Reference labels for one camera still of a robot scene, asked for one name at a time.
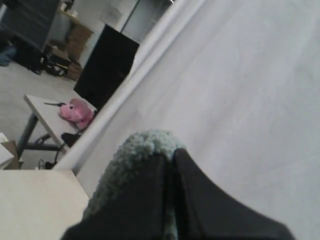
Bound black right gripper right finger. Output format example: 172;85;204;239
173;148;295;240

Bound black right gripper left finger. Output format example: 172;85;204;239
62;154;167;240

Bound pink plush toy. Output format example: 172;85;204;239
58;98;95;130

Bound grey side table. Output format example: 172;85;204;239
17;94;77;157

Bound white backdrop curtain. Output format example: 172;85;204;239
56;0;320;240

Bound cardboard box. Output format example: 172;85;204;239
0;132;20;170

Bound black cabinet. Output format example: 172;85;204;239
74;25;140;110

